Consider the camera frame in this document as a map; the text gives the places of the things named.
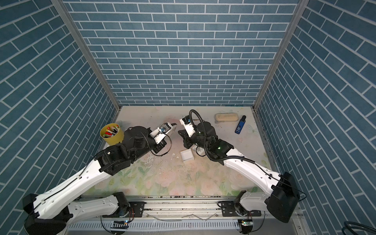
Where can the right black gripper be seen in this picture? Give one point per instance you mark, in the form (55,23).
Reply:
(184,134)

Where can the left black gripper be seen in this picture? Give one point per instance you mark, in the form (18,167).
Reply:
(160,146)

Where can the yellow cup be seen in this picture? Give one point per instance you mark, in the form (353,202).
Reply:
(118,138)

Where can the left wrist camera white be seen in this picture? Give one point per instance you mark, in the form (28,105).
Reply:
(162,131)

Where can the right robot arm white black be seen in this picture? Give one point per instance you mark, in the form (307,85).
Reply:
(281,191)

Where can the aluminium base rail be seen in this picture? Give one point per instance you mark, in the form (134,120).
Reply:
(165,214)

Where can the blue black marker pen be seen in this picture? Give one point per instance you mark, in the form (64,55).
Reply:
(240,125)

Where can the markers in cup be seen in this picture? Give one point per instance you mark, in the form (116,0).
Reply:
(109,131)

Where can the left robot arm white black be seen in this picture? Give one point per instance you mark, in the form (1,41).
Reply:
(53,211)

